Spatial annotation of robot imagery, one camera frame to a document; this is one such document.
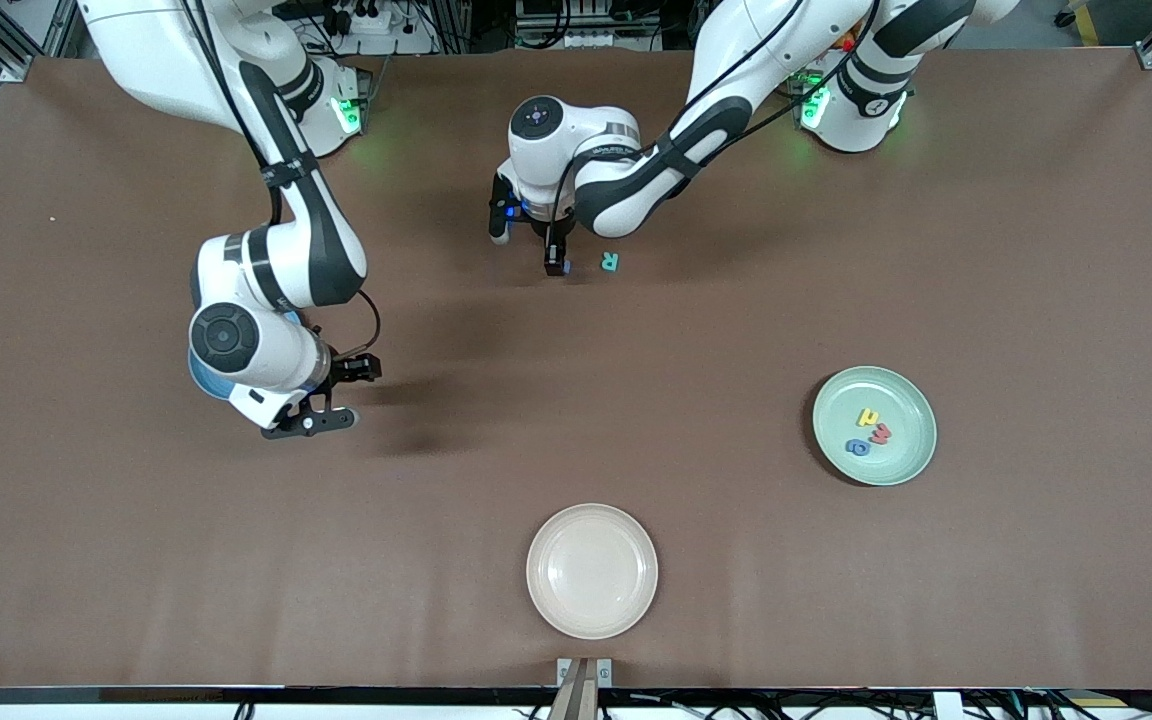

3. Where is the white power strip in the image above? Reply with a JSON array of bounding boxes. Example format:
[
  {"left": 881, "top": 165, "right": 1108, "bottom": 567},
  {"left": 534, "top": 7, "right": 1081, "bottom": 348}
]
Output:
[{"left": 326, "top": 0, "right": 437, "bottom": 56}]

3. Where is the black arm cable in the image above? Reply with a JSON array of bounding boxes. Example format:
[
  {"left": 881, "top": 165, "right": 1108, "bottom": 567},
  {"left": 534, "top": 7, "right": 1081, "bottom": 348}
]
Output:
[
  {"left": 548, "top": 0, "right": 882, "bottom": 263},
  {"left": 179, "top": 0, "right": 384, "bottom": 361}
]

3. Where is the cream round plate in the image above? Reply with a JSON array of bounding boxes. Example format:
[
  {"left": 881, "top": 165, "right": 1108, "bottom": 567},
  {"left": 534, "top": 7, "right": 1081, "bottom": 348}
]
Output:
[{"left": 526, "top": 503, "right": 659, "bottom": 641}]

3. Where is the blue round plate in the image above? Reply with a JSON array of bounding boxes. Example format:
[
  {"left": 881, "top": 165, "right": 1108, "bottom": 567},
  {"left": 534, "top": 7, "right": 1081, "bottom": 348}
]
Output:
[{"left": 188, "top": 308, "right": 305, "bottom": 401}]

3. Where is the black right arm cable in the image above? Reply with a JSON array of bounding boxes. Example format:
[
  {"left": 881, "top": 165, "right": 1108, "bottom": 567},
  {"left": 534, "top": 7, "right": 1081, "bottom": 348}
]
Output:
[{"left": 179, "top": 0, "right": 384, "bottom": 361}]

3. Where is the dark electronics rack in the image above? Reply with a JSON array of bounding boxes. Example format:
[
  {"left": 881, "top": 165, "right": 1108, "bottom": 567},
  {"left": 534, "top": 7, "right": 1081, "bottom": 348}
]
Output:
[{"left": 511, "top": 0, "right": 667, "bottom": 53}]

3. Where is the brown table mat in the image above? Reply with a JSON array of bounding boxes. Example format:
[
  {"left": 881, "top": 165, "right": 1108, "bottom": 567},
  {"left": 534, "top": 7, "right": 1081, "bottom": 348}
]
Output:
[{"left": 0, "top": 45, "right": 1152, "bottom": 691}]

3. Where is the metal bracket with wooden post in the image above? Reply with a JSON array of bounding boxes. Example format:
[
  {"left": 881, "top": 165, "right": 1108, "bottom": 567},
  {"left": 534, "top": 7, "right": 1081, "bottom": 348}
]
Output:
[{"left": 556, "top": 657, "right": 614, "bottom": 720}]

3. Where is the green round plate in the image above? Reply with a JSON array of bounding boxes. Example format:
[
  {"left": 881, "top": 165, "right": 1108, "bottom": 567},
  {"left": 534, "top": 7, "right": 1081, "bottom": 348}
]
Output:
[{"left": 813, "top": 366, "right": 938, "bottom": 487}]

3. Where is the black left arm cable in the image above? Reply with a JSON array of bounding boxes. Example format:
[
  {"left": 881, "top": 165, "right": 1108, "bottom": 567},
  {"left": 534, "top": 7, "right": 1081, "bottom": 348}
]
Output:
[{"left": 548, "top": 0, "right": 882, "bottom": 263}]

